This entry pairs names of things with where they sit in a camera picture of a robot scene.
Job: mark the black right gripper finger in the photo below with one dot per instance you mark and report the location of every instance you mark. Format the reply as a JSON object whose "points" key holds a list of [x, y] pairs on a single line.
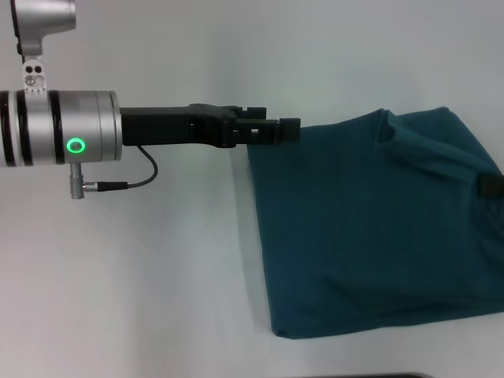
{"points": [[492, 185]]}

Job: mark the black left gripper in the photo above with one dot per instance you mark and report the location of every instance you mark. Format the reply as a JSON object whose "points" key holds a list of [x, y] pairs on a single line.
{"points": [[173, 126]]}

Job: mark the teal t-shirt with white print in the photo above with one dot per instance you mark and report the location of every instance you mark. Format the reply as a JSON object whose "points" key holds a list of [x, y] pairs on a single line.
{"points": [[374, 236]]}

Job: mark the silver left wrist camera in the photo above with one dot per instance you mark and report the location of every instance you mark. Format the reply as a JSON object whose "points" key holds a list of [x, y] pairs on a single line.
{"points": [[43, 19]]}

